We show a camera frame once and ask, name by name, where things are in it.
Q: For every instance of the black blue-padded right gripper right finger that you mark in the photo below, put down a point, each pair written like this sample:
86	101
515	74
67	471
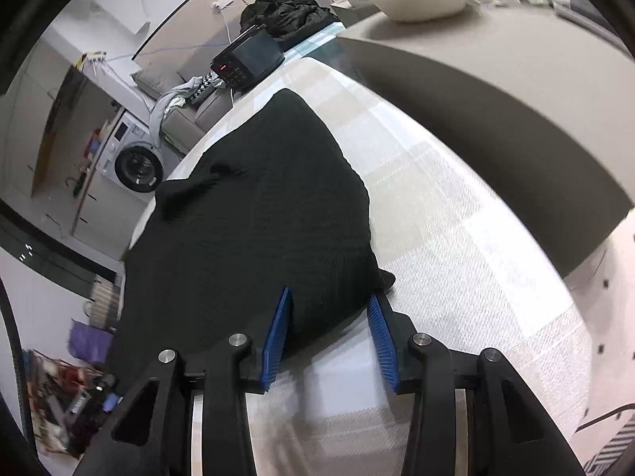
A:
509	431

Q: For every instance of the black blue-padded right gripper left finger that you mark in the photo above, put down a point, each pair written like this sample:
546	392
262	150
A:
150	430

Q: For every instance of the black knit garment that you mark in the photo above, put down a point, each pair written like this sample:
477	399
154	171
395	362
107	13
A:
272	208

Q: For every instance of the striped grey clothes on sofa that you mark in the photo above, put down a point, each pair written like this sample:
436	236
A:
186	113

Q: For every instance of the black clothes pile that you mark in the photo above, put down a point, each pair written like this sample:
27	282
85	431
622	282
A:
289	22

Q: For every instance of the black white striped rug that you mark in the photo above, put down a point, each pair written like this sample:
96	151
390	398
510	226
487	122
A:
610	454

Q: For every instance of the purple bag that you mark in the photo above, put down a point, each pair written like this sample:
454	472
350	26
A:
89	344

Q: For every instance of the beige checked bed sheet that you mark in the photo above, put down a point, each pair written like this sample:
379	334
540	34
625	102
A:
467	272

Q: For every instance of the white front-load washing machine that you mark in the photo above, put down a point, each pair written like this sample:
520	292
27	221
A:
131	157

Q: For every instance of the grey sofa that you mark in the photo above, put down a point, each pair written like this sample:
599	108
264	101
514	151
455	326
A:
154	82

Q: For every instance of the black device red display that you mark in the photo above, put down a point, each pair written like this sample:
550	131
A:
248	60

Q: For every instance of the teal side table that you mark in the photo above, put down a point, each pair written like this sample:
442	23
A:
323	47

